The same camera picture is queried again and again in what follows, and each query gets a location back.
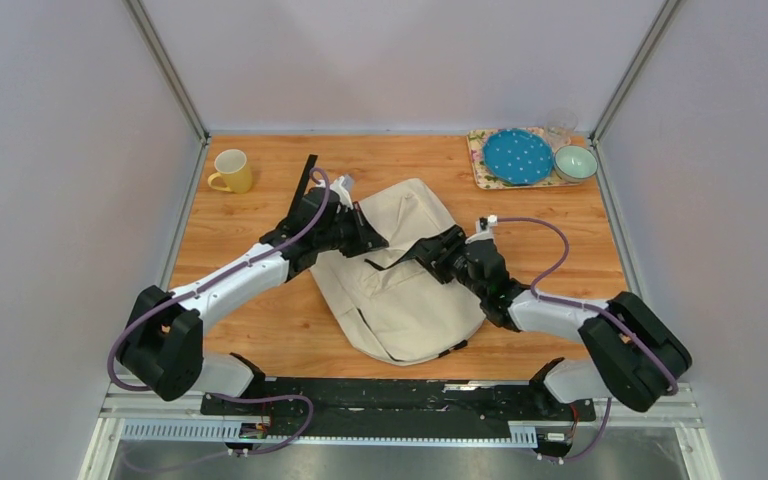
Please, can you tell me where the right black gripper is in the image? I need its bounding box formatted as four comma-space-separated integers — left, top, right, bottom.
407, 225, 487, 301

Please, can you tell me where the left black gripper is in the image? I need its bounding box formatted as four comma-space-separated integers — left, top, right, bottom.
315, 202, 389, 259

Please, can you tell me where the beige canvas backpack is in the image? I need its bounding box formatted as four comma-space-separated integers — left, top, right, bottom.
310, 178, 485, 366

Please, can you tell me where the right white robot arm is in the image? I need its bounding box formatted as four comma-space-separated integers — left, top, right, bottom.
402, 226, 692, 419

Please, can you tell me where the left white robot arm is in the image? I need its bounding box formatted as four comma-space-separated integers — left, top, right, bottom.
108, 187, 388, 415

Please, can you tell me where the floral tray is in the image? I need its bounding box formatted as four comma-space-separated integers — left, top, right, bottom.
466, 127, 579, 190

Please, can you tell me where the blue dotted plate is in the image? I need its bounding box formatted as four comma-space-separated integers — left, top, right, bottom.
480, 128, 554, 186

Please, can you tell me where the yellow mug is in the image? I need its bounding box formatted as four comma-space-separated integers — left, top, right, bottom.
207, 149, 253, 194

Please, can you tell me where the light green bowl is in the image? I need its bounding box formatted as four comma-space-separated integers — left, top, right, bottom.
554, 145, 599, 184

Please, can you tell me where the clear glass cup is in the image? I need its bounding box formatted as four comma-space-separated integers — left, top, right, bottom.
544, 108, 578, 151

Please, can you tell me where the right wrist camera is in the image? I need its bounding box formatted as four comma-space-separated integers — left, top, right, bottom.
466, 215, 498, 243

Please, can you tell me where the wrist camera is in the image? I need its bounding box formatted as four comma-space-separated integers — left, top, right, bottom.
329, 174, 354, 208
466, 215, 498, 243

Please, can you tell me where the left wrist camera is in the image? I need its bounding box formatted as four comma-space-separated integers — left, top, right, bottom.
329, 174, 354, 208

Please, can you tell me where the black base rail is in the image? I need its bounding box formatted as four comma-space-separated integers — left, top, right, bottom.
200, 377, 596, 440

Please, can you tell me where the right aluminium frame post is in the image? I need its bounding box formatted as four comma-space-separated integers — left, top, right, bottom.
589, 0, 685, 146

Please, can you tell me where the aluminium frame post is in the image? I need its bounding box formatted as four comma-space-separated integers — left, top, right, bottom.
123, 0, 210, 145
589, 0, 685, 146

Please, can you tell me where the left aluminium frame post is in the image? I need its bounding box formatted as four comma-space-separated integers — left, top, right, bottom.
123, 0, 210, 145

